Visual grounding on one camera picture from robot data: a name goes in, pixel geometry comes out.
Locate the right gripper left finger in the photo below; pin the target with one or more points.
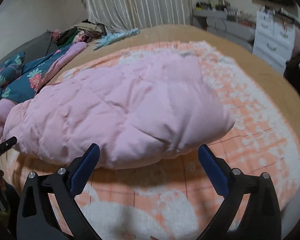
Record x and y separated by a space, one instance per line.
36 218

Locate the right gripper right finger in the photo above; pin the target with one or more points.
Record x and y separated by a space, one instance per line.
261 218

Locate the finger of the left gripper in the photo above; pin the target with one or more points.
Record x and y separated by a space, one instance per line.
8 144

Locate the pink quilted jacket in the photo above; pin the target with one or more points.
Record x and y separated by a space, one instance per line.
138 113

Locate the pile of mixed clothes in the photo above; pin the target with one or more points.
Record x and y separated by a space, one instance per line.
85 31

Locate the blue floral pillow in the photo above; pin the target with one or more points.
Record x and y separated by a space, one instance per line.
11 69

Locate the blue floral pink quilt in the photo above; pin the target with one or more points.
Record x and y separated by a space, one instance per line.
35 75

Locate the orange white checked blanket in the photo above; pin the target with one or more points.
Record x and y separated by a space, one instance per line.
226 79

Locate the grey pillow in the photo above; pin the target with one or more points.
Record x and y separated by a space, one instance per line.
36 48

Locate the tan bed sheet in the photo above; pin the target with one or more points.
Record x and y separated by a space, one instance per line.
265 75

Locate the light blue garment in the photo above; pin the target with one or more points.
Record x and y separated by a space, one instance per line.
115 37

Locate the white drawer cabinet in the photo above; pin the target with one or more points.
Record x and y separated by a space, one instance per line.
275 43

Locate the striped beige curtain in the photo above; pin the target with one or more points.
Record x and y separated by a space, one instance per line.
128 14

